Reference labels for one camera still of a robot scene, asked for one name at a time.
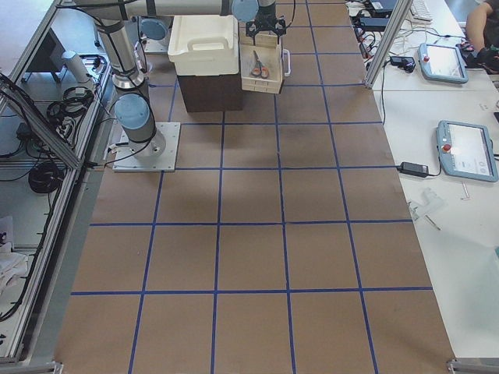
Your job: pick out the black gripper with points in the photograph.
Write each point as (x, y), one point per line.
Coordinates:
(266, 15)

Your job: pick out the light wooden drawer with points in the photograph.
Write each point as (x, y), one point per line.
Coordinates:
(269, 50)

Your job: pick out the grey orange scissors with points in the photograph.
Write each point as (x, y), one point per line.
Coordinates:
(259, 70)

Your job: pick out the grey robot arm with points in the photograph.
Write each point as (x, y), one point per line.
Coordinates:
(109, 18)

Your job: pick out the person forearm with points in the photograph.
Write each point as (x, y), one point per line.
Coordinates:
(482, 25)

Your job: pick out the dark wooden drawer cabinet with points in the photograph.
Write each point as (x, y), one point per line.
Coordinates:
(211, 93)

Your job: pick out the white plastic lidded bin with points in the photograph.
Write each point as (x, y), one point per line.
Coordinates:
(204, 45)

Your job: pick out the upper teach pendant tablet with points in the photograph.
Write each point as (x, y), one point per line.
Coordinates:
(442, 63)

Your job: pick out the teach pendant tablet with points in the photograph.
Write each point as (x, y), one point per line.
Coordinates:
(466, 151)
(442, 63)

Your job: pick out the small black power adapter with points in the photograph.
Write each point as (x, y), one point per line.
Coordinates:
(418, 170)

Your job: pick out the brown paper table mat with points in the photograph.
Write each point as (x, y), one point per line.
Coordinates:
(281, 243)

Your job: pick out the lower teach pendant tablet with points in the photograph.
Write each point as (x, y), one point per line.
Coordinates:
(466, 151)

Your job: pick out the white drawer handle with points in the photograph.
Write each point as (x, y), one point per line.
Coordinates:
(286, 56)

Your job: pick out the aluminium frame post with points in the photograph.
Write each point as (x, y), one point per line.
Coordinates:
(391, 31)

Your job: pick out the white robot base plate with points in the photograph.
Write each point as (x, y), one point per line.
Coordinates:
(159, 155)

